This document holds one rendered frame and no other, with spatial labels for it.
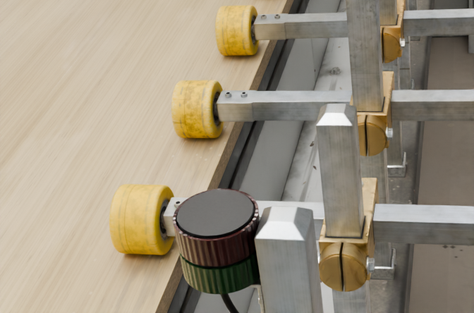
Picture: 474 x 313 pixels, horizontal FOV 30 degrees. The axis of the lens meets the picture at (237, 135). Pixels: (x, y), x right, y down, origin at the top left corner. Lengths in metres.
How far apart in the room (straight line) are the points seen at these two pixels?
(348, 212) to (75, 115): 0.59
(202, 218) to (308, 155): 1.08
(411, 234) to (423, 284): 1.37
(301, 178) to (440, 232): 0.70
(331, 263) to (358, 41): 0.30
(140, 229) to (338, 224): 0.23
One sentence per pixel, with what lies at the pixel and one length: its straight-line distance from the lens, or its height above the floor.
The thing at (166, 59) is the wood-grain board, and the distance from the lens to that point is 1.47.
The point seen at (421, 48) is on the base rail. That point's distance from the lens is 1.86.
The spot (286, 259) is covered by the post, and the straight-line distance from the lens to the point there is 0.60.
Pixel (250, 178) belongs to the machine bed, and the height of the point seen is 0.78.
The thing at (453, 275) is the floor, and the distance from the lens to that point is 2.34.
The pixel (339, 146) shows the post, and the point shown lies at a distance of 0.84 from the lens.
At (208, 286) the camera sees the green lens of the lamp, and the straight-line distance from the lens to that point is 0.62.
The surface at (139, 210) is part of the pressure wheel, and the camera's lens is 0.99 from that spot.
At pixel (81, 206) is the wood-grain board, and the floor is 0.90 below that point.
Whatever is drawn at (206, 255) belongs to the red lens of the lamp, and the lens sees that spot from 0.60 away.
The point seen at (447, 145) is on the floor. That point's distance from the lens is 2.84.
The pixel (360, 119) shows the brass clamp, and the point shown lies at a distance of 1.10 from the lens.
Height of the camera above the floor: 1.53
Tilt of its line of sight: 31 degrees down
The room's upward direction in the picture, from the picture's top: 9 degrees counter-clockwise
